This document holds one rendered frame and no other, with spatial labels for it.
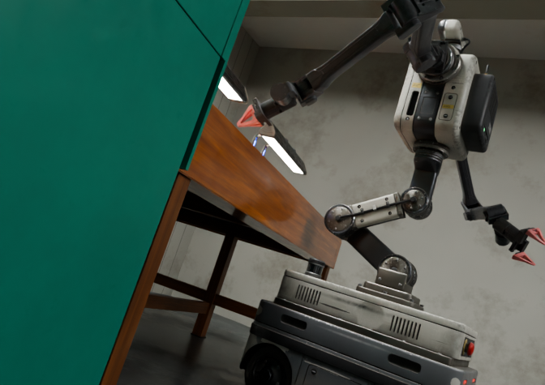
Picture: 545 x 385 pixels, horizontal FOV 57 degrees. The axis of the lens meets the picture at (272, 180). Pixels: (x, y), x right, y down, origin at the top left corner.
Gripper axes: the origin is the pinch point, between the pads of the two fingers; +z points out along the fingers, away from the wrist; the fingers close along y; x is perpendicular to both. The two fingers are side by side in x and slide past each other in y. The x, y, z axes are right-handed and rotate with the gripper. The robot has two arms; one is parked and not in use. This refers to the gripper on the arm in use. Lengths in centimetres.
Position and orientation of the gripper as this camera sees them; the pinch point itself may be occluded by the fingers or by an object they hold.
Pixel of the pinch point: (239, 124)
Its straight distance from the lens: 166.6
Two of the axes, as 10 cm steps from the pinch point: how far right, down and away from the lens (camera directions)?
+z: -8.9, 4.2, 1.9
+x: 3.3, 8.6, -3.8
